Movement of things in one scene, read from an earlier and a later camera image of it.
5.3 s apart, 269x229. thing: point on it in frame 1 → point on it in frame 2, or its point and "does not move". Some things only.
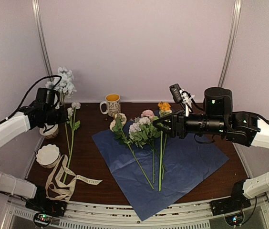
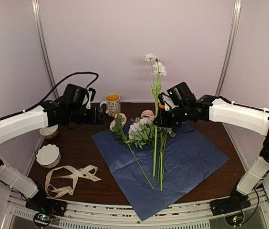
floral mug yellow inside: [113, 103] does not move
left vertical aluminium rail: [40, 22] does not move
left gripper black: [64, 117] → [93, 119]
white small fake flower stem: [75, 126] → [157, 67]
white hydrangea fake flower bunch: [146, 129] does not move
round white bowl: [50, 133] does not move
